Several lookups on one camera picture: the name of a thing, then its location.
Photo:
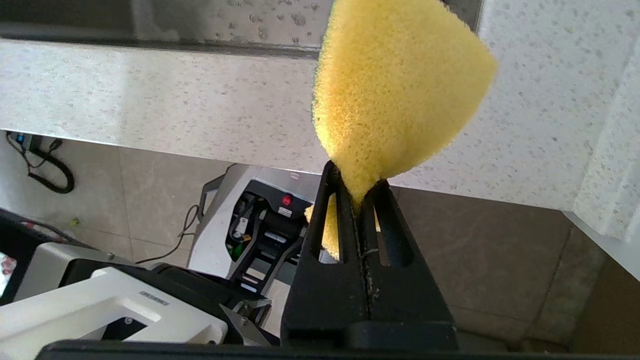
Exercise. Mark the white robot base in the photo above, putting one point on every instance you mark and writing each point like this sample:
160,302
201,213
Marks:
215,250

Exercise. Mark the white torso cover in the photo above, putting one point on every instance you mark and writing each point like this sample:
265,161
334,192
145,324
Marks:
75,305

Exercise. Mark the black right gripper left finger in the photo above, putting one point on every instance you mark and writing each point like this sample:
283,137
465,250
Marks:
325,300

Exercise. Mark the stainless steel sink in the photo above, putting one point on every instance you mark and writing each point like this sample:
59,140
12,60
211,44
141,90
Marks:
200,20

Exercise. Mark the yellow green sponge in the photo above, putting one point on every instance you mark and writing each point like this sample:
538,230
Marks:
400,75

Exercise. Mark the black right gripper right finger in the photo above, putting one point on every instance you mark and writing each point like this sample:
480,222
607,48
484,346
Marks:
405,300

